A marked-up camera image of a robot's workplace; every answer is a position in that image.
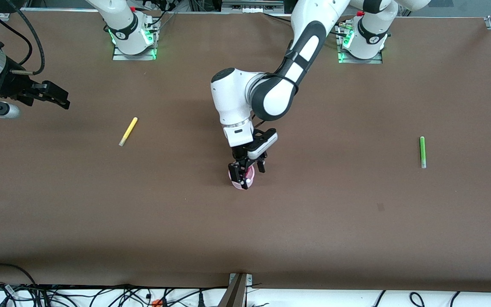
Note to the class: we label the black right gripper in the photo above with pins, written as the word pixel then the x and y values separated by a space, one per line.
pixel 13 84

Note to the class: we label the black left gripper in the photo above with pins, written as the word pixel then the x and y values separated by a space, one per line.
pixel 241 154

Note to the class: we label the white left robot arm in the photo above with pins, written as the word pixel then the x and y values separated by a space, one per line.
pixel 232 98

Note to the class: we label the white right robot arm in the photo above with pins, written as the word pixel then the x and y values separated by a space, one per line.
pixel 122 21

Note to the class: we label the pink cylindrical pen holder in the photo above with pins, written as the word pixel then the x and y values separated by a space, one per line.
pixel 251 172

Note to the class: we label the yellow marker pen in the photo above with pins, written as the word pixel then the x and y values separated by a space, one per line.
pixel 128 131

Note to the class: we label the grey equipment box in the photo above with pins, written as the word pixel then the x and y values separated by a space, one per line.
pixel 249 5

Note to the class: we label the green marker pen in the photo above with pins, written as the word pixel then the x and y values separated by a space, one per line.
pixel 422 149

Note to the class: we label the metal table corner bracket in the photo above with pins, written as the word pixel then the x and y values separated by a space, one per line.
pixel 3 17

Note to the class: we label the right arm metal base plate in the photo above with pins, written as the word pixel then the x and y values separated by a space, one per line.
pixel 134 56

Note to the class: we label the metal table edge bracket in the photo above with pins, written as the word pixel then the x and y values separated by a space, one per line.
pixel 249 279

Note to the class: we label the dark slanted post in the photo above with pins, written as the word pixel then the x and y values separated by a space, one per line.
pixel 233 296

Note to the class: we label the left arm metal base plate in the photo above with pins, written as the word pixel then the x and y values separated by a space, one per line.
pixel 373 60

